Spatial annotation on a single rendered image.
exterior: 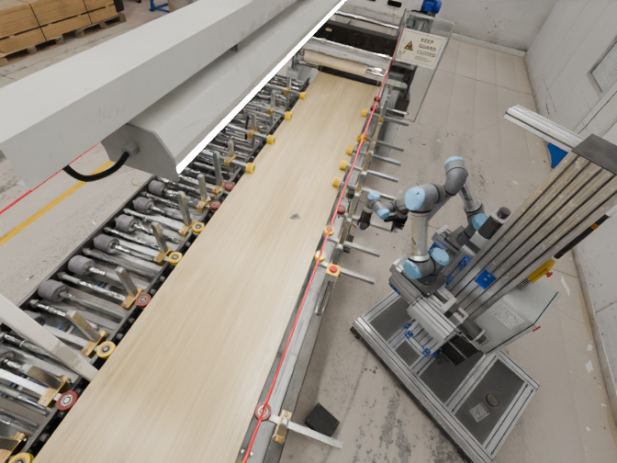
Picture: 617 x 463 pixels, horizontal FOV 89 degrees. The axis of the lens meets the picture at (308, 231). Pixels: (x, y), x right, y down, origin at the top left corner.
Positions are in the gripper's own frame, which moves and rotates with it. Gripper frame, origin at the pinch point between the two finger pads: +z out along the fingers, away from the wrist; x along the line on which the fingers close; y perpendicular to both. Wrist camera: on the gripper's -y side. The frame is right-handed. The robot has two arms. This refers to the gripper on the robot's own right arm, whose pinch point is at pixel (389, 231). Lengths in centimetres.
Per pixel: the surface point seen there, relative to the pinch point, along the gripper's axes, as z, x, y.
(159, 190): -1, -35, -181
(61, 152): -160, -162, -63
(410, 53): -55, 222, -25
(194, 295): -8, -107, -107
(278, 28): -156, -103, -63
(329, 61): -24, 226, -116
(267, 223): -8, -38, -89
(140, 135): -155, -150, -65
